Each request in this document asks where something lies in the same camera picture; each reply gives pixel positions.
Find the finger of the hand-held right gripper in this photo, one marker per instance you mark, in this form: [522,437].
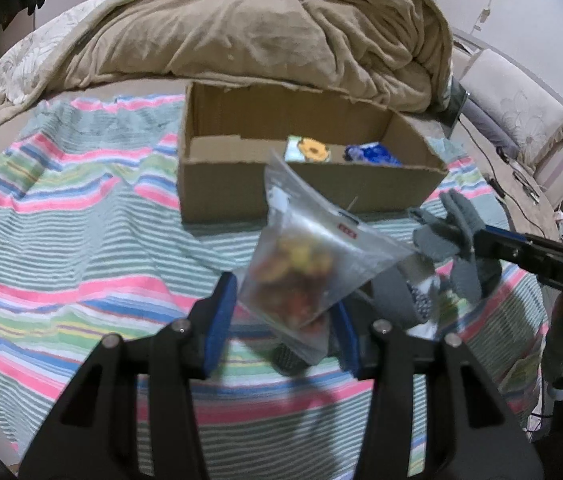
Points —
[556,275]
[516,240]

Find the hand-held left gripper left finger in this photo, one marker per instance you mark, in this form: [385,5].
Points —
[222,310]

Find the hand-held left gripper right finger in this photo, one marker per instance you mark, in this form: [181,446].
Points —
[350,345]

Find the grey knit glove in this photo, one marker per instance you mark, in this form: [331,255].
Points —
[454,240]

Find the clear bag of dried fruit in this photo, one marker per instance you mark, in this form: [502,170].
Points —
[301,270]

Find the cardboard box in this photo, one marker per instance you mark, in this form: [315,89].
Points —
[281,160]

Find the dark mesh pouch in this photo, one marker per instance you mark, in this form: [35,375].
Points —
[289,359]

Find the black white dotted cloth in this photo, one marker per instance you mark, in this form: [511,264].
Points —
[424,302]

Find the beige embroidered pillow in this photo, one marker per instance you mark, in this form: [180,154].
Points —
[516,100]

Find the striped blanket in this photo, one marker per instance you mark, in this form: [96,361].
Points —
[86,240]

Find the blue snack packet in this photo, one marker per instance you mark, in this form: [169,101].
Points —
[372,154]

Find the yellow green snack packet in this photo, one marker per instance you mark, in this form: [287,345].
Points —
[309,150]

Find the beige comforter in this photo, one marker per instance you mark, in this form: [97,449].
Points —
[261,30]

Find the white floral quilt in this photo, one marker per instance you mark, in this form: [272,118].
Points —
[31,55]

